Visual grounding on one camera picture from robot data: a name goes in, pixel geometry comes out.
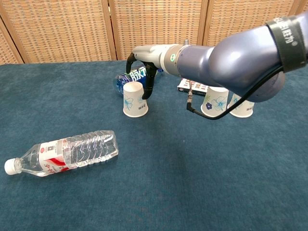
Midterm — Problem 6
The white paper cup blue flower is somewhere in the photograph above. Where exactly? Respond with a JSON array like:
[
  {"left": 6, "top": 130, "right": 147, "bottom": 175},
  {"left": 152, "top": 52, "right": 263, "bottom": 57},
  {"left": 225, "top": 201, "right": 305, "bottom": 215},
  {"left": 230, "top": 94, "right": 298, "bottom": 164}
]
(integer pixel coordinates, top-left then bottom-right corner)
[
  {"left": 122, "top": 81, "right": 149, "bottom": 118},
  {"left": 227, "top": 93, "right": 255, "bottom": 118}
]

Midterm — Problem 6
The black velcro arm strap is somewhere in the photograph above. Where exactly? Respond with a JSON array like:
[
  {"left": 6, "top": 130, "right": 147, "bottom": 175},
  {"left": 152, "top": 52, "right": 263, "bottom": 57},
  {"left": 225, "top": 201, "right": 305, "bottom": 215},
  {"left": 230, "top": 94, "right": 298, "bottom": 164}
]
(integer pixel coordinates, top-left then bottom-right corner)
[{"left": 266, "top": 15, "right": 308, "bottom": 73}]

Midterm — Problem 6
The clear water bottle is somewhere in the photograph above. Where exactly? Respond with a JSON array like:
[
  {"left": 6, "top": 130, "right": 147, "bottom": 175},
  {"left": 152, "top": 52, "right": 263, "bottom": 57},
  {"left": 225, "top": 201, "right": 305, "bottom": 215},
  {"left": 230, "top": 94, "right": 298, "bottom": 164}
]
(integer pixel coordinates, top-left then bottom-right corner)
[{"left": 4, "top": 130, "right": 119, "bottom": 178}]

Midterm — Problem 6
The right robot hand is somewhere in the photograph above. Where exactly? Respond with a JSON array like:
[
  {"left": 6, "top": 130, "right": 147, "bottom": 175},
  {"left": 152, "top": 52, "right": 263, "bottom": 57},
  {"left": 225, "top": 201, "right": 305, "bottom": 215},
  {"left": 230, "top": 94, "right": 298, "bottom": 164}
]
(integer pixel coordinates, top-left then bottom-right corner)
[{"left": 126, "top": 44, "right": 169, "bottom": 101}]

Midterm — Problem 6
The blue drink bottle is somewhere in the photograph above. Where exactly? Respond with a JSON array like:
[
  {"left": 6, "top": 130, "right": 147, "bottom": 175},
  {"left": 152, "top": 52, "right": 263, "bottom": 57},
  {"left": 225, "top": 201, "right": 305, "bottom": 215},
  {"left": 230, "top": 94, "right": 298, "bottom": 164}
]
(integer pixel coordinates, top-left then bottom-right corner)
[{"left": 113, "top": 66, "right": 164, "bottom": 97}]

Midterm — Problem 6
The bamboo screen panel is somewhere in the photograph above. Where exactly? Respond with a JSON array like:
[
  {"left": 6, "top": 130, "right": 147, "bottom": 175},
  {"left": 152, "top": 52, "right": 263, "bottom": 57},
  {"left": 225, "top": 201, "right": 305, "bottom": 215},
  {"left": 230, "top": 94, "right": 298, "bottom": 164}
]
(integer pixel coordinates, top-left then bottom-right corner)
[
  {"left": 0, "top": 0, "right": 118, "bottom": 64},
  {"left": 108, "top": 0, "right": 209, "bottom": 61},
  {"left": 295, "top": 0, "right": 308, "bottom": 15},
  {"left": 0, "top": 9, "right": 25, "bottom": 65},
  {"left": 203, "top": 0, "right": 299, "bottom": 46}
]

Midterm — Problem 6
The white patterned card box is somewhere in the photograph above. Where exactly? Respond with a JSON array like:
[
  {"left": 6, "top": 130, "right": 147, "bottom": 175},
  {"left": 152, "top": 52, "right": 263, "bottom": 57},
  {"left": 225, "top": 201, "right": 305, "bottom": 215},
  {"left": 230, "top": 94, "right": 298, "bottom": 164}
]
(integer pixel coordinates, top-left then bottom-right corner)
[{"left": 177, "top": 78, "right": 210, "bottom": 93}]

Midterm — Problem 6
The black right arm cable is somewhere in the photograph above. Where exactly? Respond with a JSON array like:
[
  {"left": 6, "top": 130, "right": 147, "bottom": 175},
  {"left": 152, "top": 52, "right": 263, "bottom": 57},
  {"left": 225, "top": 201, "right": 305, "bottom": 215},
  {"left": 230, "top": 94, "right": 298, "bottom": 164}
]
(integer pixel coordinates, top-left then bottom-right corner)
[{"left": 186, "top": 64, "right": 286, "bottom": 120}]

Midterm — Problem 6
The white paper cup dark flower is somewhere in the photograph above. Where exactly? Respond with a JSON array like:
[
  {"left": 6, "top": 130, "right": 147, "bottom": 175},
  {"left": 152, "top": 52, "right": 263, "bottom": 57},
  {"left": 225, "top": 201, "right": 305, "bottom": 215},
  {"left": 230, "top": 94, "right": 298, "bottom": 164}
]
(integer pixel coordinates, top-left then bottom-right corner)
[{"left": 200, "top": 86, "right": 230, "bottom": 118}]

